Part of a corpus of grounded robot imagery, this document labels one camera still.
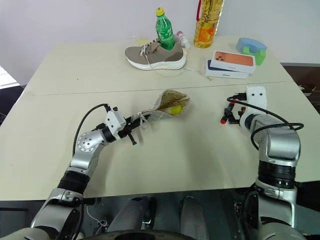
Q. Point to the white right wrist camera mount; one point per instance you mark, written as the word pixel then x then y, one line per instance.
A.
pixel 256 100

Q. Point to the grey robot leg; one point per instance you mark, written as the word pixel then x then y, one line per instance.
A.
pixel 132 215
pixel 192 215

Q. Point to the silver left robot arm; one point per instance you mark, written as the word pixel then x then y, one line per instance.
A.
pixel 86 143

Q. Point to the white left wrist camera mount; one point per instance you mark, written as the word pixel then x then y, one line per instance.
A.
pixel 115 121

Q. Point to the beige grid pouch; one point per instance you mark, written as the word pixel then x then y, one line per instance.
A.
pixel 172 98

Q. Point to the grey right robot leg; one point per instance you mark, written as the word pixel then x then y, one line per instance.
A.
pixel 192 215

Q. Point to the blue foam arch block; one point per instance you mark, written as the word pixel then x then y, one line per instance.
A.
pixel 252 43

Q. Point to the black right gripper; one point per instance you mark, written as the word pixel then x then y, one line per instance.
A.
pixel 236 117

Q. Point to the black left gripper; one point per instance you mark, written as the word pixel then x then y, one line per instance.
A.
pixel 124 131

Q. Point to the green foam block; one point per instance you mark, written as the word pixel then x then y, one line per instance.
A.
pixel 260 57

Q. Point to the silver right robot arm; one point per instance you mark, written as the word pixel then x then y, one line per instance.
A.
pixel 282 142

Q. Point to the green plastic soda bottle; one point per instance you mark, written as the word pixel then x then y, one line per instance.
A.
pixel 165 30

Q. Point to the large yellow oil bottle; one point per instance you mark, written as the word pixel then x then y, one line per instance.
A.
pixel 206 32

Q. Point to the dark shoe with white trim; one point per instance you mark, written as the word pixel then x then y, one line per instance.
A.
pixel 307 90

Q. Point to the yellow ball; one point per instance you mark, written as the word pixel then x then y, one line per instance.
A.
pixel 176 110

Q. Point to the taupe sneaker with white sole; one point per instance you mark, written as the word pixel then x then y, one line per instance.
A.
pixel 160 53

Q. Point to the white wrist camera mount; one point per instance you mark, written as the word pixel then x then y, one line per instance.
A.
pixel 115 121
pixel 256 100

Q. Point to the grey left robot leg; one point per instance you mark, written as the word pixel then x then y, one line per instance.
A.
pixel 132 215

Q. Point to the dark blue phone box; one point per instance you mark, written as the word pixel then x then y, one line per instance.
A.
pixel 217 72

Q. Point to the orange phone box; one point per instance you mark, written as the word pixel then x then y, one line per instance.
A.
pixel 232 60

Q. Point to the small white pink-capped bottle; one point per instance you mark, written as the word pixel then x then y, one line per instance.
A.
pixel 185 42

